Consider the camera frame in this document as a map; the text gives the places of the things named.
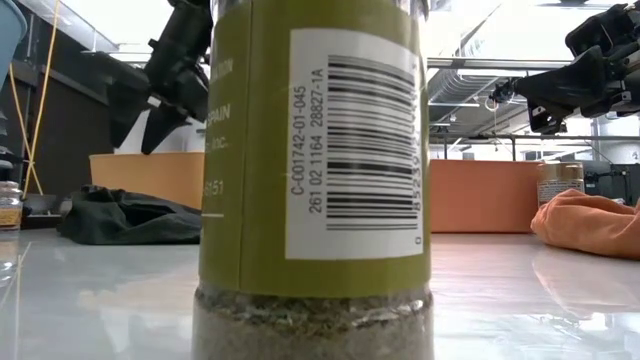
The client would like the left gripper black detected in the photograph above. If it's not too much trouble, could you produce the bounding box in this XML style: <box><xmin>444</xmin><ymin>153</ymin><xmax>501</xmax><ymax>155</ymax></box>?
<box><xmin>106</xmin><ymin>0</ymin><xmax>214</xmax><ymax>156</ymax></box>

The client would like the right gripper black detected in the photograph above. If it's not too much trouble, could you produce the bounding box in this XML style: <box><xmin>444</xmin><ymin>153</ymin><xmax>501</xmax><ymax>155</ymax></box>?
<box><xmin>514</xmin><ymin>3</ymin><xmax>640</xmax><ymax>134</ymax></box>

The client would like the black cloth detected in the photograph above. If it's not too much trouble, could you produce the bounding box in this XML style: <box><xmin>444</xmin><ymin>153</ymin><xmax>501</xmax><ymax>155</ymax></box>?
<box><xmin>58</xmin><ymin>184</ymin><xmax>203</xmax><ymax>246</ymax></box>

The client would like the teal plastic bin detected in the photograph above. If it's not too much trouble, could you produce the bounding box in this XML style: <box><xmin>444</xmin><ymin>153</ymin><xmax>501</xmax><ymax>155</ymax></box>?
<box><xmin>0</xmin><ymin>0</ymin><xmax>29</xmax><ymax>92</ymax></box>

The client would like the tan-lid spice jar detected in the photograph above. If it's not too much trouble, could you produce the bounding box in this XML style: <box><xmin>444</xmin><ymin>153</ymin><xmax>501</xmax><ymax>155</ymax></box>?
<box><xmin>0</xmin><ymin>180</ymin><xmax>24</xmax><ymax>232</ymax></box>

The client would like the white cylindrical column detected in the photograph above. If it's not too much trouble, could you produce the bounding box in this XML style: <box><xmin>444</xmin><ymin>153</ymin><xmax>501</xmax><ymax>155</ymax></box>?
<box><xmin>185</xmin><ymin>117</ymin><xmax>207</xmax><ymax>154</ymax></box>

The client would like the black ceiling-mounted device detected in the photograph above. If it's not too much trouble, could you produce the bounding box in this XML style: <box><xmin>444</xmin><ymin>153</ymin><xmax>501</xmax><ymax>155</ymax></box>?
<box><xmin>488</xmin><ymin>78</ymin><xmax>517</xmax><ymax>110</ymax></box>

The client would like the grey overhead beam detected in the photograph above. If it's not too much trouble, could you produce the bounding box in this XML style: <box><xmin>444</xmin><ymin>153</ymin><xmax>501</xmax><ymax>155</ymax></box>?
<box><xmin>427</xmin><ymin>56</ymin><xmax>572</xmax><ymax>72</ymax></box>

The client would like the black background equipment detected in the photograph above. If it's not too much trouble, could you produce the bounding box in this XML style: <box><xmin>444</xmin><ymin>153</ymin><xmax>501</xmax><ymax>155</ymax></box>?
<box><xmin>582</xmin><ymin>162</ymin><xmax>640</xmax><ymax>206</ymax></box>

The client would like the orange cloth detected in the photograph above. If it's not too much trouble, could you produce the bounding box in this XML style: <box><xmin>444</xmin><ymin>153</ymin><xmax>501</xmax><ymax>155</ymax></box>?
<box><xmin>530</xmin><ymin>188</ymin><xmax>640</xmax><ymax>261</ymax></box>

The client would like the orange plastic bin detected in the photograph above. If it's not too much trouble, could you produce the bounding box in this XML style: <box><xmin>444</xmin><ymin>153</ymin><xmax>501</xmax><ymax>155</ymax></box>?
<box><xmin>429</xmin><ymin>159</ymin><xmax>544</xmax><ymax>234</ymax></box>

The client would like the yellow cable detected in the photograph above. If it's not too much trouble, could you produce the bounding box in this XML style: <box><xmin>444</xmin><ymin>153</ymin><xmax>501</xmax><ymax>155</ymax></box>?
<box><xmin>8</xmin><ymin>0</ymin><xmax>62</xmax><ymax>199</ymax></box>

